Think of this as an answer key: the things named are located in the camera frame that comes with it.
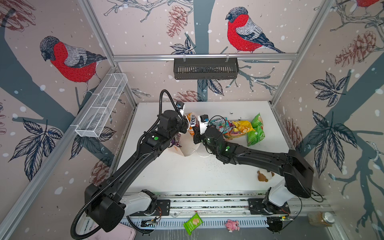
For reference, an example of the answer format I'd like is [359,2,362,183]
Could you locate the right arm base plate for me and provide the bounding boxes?
[248,198,291,216]

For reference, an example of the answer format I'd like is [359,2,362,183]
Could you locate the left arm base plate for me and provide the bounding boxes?
[130,200,171,217]

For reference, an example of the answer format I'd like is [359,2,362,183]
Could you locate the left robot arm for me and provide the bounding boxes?
[82,110,188,232]

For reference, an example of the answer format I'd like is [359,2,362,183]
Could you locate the beige paper bag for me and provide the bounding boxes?
[169,131,210,158]

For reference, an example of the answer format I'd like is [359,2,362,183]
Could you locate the pink pig toy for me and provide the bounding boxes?
[225,219,240,233]

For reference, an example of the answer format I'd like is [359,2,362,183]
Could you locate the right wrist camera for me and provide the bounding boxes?
[198,115,209,135]

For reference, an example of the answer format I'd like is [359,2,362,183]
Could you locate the small colourful candy packet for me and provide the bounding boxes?
[186,113,200,136]

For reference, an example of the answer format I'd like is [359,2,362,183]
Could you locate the white wire mesh basket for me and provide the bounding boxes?
[75,73,128,138]

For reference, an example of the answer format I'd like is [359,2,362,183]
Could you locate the glass jar with lid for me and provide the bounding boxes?
[308,212,335,227]

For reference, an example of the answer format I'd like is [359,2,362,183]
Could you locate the pink tray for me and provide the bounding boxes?
[87,224,136,240]

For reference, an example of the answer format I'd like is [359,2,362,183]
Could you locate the brown white plush toy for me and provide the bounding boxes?
[257,169,275,183]

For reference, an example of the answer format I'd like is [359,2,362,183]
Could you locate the yellow chips bag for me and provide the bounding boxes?
[239,121,255,135]

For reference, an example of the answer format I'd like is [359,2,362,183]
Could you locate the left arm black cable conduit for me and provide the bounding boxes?
[70,89,181,240]

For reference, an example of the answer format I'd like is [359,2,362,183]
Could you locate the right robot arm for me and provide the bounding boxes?
[193,126,314,216]

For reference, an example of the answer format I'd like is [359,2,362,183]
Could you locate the black hanging metal shelf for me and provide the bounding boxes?
[174,58,239,80]

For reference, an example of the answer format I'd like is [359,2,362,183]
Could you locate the orange Fox's candy bag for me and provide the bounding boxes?
[224,121,244,139]

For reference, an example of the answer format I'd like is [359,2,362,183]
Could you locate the aluminium rail frame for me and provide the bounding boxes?
[121,191,333,230]

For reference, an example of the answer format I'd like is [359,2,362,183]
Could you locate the aluminium horizontal frame bar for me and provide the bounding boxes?
[113,53,299,63]

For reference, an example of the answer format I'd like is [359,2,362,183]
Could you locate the teal Fox's candy bag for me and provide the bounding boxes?
[210,117,233,134]

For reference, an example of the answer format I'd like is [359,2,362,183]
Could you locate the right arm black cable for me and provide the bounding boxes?
[269,188,325,233]

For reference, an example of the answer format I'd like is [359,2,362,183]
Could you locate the green snack packet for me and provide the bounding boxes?
[183,212,204,236]
[247,114,265,147]

